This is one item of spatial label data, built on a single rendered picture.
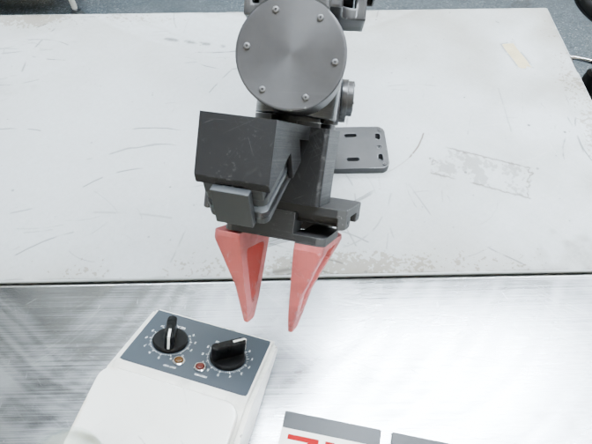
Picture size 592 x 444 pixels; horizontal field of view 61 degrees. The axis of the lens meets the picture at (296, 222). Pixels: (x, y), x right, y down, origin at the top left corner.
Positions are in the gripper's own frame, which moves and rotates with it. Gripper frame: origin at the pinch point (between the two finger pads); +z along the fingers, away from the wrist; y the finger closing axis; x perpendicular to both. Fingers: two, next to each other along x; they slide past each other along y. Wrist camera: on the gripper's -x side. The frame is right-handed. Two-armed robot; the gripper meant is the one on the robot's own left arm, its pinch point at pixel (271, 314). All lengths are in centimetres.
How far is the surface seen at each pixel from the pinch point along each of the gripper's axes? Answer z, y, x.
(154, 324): 5.8, -13.1, 5.7
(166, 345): 6.1, -10.1, 2.8
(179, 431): 9.6, -5.3, -3.0
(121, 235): 0.4, -23.5, 14.6
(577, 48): -65, 58, 213
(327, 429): 12.6, 4.4, 7.4
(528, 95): -23, 21, 44
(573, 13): -83, 57, 229
